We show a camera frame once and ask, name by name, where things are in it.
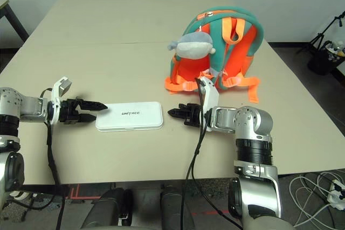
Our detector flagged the white pencil case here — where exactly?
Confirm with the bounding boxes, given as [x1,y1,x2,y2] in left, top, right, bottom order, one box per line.
[95,101,163,133]

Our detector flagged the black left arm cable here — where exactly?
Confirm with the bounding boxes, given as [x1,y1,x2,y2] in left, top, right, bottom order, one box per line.
[39,87,67,230]

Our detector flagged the dark robot left leg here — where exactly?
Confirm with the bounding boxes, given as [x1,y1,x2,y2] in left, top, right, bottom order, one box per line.
[80,186,134,230]

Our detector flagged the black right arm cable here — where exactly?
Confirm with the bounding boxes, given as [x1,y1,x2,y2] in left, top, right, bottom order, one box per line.
[180,78,245,230]

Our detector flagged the dark robot leg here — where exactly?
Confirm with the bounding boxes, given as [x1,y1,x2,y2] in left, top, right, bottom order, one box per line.
[80,186,134,230]
[160,184,197,230]

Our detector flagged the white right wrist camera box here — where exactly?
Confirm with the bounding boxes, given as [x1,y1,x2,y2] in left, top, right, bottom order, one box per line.
[196,76,219,133]

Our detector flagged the grey white plush shark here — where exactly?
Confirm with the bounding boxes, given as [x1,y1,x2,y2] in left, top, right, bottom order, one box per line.
[167,31,217,60]

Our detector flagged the dark robot right leg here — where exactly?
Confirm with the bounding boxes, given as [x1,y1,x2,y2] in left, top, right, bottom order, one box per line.
[160,184,197,230]

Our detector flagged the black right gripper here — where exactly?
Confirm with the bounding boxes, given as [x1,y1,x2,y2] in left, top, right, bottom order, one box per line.
[167,102,208,128]

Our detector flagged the black tripod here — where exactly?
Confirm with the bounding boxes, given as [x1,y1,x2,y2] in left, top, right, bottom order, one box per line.
[296,10,345,54]

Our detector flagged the teal and orange backpack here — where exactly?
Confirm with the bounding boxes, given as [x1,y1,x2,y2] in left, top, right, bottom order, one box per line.
[163,5,265,104]

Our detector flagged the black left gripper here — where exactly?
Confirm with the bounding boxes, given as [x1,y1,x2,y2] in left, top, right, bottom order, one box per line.
[58,96,109,128]

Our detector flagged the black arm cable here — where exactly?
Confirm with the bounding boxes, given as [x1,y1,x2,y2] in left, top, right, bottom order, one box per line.
[180,78,245,230]
[39,87,67,230]

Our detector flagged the white floor cables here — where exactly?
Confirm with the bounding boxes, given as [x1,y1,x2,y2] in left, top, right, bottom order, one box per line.
[288,170,345,228]

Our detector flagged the black-legged side table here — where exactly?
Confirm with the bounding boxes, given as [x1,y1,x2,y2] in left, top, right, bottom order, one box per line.
[0,0,30,43]

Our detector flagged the black trash bin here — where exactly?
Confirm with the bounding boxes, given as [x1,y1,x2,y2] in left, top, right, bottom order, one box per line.
[307,40,345,76]

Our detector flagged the white power strip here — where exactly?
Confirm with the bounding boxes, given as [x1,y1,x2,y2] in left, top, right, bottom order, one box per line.
[326,178,345,209]

